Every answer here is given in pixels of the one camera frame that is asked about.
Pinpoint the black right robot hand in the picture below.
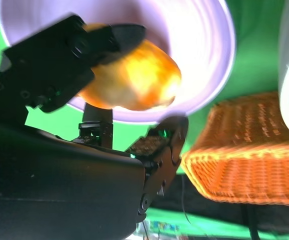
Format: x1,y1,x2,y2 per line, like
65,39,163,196
0,14,189,240

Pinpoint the oval glazed bread roll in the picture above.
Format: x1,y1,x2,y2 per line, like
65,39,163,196
78,22,183,112

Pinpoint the orange wicker basket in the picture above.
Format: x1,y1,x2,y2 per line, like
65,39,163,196
180,91,289,207

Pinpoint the lavender plate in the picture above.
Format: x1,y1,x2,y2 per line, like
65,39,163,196
0,0,237,125

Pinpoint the black vertical pole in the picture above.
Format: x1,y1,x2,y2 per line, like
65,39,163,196
240,203,260,240

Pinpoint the green table cloth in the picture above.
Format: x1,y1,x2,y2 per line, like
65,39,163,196
0,0,289,176

